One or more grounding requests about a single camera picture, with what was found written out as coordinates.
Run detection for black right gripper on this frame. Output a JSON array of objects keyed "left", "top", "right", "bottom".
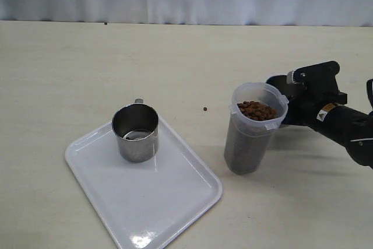
[{"left": 284, "top": 61, "right": 347, "bottom": 126}]

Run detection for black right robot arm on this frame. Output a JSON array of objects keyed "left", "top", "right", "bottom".
[{"left": 286, "top": 61, "right": 372, "bottom": 167}]

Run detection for clear plastic container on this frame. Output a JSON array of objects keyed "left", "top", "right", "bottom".
[{"left": 224, "top": 82, "right": 288, "bottom": 175}]

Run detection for steel cup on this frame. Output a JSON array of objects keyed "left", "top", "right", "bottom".
[
  {"left": 111, "top": 98, "right": 159, "bottom": 163},
  {"left": 265, "top": 74, "right": 298, "bottom": 129}
]

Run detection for white plastic tray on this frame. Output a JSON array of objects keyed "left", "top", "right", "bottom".
[{"left": 65, "top": 119, "right": 223, "bottom": 248}]

